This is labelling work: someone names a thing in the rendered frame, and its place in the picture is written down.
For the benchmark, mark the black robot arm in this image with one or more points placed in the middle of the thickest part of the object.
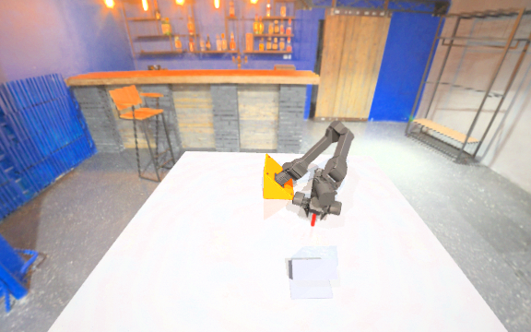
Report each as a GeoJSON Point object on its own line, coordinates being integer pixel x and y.
{"type": "Point", "coordinates": [326, 179]}

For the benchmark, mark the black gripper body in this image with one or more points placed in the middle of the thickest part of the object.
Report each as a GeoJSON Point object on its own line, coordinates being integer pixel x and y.
{"type": "Point", "coordinates": [299, 199]}

